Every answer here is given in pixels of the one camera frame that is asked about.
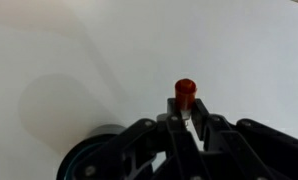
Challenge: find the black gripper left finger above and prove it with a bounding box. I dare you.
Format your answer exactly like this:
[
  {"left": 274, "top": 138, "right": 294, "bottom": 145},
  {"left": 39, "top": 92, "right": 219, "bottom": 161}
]
[{"left": 73, "top": 98, "right": 203, "bottom": 180}]

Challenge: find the orange capped marker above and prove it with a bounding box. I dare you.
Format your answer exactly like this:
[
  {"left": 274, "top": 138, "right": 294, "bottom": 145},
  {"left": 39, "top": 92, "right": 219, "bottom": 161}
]
[{"left": 174, "top": 78, "right": 197, "bottom": 128}]

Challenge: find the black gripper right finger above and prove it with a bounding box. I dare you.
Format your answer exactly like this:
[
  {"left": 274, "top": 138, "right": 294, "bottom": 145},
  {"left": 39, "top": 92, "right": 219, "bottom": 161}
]
[{"left": 191, "top": 98, "right": 298, "bottom": 180}]

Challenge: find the dark teal enamel mug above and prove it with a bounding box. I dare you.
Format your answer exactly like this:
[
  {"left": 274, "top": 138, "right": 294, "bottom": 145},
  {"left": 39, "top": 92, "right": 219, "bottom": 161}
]
[{"left": 56, "top": 124, "right": 127, "bottom": 180}]

